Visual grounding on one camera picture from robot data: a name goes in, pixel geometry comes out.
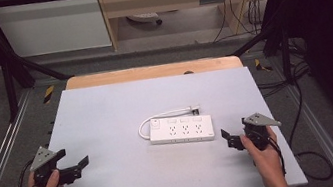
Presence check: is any white cabinet panel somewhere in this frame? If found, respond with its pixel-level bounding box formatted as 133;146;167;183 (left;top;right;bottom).
0;0;114;65

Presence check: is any person's right hand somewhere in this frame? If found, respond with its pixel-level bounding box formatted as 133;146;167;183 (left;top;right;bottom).
238;123;288;183

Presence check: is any black metal stand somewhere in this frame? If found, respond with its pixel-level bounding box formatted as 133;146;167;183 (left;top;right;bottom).
0;0;80;126
226;17;300;91

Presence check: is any black floor cable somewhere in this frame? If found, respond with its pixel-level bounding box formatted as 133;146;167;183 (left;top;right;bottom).
248;34;333;187

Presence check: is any white power strip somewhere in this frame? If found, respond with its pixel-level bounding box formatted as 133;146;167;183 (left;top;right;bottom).
146;109;217;151

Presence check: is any white power plug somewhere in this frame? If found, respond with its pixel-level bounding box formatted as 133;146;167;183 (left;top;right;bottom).
188;101;203;117

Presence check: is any bundle of hanging black cables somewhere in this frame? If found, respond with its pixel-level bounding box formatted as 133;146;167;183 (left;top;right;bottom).
205;0;280;45

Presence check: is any white chair leg with caster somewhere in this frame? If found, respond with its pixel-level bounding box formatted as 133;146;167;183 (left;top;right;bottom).
126;9;165;32

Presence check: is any white power strip cable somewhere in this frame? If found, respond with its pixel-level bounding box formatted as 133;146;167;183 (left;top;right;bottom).
134;105;197;142

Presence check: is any wooden board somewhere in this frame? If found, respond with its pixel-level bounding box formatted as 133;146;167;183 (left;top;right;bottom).
63;49;245;96

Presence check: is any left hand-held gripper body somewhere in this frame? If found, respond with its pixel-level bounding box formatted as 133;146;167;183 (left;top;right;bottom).
26;143;64;187

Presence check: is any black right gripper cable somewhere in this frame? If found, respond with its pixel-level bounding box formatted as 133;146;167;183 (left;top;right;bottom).
267;134;289;179

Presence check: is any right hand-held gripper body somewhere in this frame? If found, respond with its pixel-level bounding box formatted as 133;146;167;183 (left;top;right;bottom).
240;108;286;155

